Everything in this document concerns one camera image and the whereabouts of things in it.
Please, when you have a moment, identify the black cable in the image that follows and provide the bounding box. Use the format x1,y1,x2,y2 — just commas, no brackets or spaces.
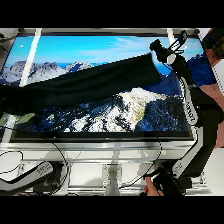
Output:
0,150,25,176
119,139,164,188
0,125,71,194

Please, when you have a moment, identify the silver frame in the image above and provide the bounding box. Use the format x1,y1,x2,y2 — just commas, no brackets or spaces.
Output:
0,139,214,197

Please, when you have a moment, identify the person's hand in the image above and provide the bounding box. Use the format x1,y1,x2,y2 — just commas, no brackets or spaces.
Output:
142,176,165,197

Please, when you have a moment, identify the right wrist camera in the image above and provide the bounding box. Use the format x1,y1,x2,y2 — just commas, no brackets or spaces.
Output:
168,30,189,55

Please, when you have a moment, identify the black garment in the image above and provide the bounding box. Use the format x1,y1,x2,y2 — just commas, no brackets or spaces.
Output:
0,53,163,117

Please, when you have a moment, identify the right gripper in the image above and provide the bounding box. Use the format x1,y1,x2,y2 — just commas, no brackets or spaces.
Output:
149,38,171,64

